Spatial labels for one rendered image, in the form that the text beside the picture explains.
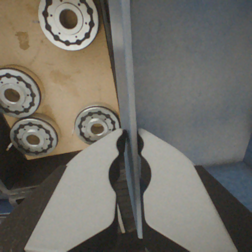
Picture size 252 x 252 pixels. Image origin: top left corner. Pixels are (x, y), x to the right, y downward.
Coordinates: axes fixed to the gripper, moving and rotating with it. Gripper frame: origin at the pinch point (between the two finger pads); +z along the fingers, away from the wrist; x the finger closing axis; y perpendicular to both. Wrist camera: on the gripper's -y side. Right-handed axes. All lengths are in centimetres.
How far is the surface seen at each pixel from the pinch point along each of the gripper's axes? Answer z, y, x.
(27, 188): 16.7, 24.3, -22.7
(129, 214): 30, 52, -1
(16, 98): 25.2, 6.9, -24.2
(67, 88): 28.0, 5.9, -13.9
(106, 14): 20.7, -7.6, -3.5
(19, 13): 27.2, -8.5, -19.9
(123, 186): 29.7, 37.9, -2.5
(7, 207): 32, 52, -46
